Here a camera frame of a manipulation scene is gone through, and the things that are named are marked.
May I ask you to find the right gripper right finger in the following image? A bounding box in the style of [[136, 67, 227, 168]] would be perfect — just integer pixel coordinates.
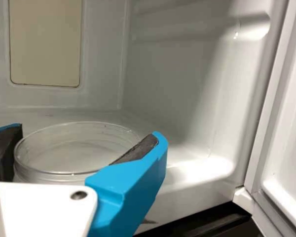
[[85, 131, 169, 237]]

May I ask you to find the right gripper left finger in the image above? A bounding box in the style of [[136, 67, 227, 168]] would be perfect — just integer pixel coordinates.
[[0, 122, 24, 182]]

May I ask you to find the petri dish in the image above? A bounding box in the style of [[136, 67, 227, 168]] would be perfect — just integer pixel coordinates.
[[13, 120, 139, 185]]

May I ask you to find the white incubator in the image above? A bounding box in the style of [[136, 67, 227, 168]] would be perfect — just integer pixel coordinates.
[[0, 0, 291, 224]]

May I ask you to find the incubator door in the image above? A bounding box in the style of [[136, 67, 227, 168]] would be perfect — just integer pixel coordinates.
[[233, 0, 296, 237]]

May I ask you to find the black platform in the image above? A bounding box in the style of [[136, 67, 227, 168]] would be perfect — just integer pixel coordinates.
[[138, 202, 269, 237]]

